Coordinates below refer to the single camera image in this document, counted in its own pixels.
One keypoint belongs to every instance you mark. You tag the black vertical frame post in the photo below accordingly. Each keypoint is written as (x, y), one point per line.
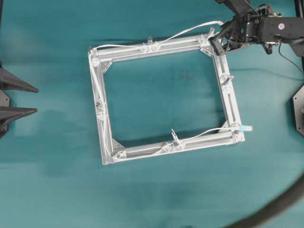
(299, 9)

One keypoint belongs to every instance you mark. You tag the clear pin top left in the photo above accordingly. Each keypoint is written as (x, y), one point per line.
(93, 52)

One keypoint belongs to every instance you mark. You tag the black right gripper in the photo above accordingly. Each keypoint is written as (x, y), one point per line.
(228, 39)

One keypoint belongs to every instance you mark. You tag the clear pin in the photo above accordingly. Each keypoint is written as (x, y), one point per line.
(211, 33)
(149, 41)
(225, 79)
(93, 52)

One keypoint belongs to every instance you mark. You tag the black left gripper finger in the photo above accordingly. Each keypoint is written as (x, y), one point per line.
(10, 114)
(9, 81)

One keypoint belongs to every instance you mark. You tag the clear pin top middle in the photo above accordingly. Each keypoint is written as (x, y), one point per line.
(149, 41)

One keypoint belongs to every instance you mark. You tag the clear pin top right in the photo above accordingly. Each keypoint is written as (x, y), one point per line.
(211, 33)

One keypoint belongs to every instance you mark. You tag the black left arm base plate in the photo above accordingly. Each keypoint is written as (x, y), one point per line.
(4, 101)

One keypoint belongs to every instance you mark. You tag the clear pin right middle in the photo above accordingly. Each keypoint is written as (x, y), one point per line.
(225, 79)

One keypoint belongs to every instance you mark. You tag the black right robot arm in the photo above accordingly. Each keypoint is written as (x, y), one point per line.
(259, 26)

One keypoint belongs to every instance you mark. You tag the square aluminium profile frame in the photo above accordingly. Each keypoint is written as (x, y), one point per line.
(100, 59)

